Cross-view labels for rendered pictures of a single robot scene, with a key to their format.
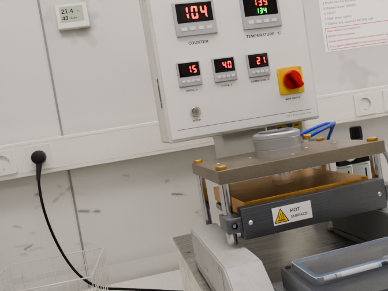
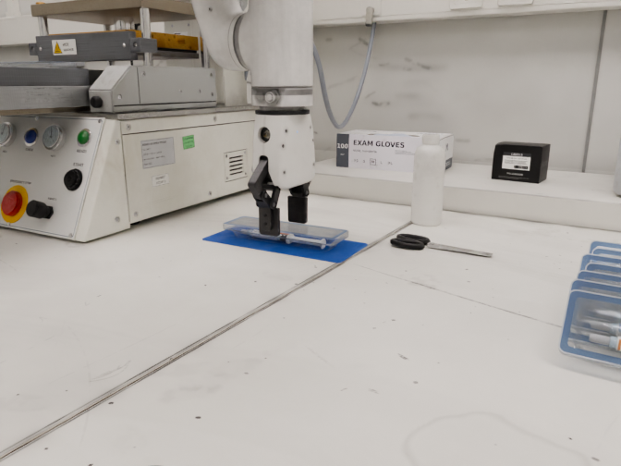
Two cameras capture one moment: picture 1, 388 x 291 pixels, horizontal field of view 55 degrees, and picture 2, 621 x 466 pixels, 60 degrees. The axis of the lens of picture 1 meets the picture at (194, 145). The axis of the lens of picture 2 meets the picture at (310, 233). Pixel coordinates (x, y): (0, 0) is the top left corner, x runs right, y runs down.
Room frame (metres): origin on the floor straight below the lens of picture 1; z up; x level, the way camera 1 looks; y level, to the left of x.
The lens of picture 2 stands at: (0.03, -1.08, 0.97)
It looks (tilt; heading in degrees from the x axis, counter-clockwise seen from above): 16 degrees down; 40
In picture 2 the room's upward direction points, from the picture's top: straight up
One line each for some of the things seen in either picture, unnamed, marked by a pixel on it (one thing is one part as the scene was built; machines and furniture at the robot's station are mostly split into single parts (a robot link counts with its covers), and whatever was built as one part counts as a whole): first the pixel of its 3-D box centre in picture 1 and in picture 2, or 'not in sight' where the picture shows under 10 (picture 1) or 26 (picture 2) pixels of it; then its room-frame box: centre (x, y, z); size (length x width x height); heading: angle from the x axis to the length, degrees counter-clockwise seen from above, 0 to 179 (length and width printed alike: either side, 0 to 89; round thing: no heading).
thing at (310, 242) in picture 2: not in sight; (284, 234); (0.59, -0.57, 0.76); 0.18 x 0.06 x 0.02; 101
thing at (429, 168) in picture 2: not in sight; (428, 179); (0.82, -0.68, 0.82); 0.05 x 0.05 x 0.14
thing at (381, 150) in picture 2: not in sight; (394, 150); (1.06, -0.47, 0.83); 0.23 x 0.12 x 0.07; 102
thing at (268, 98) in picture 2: not in sight; (281, 98); (0.59, -0.57, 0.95); 0.09 x 0.08 x 0.03; 11
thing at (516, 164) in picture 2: not in sight; (520, 161); (1.08, -0.74, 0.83); 0.09 x 0.06 x 0.07; 93
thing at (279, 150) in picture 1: (283, 164); (144, 22); (0.66, -0.15, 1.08); 0.31 x 0.24 x 0.13; 102
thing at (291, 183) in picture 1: (287, 176); (127, 30); (0.63, -0.15, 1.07); 0.22 x 0.17 x 0.10; 102
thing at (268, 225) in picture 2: not in sight; (264, 213); (0.54, -0.58, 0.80); 0.03 x 0.03 x 0.07; 11
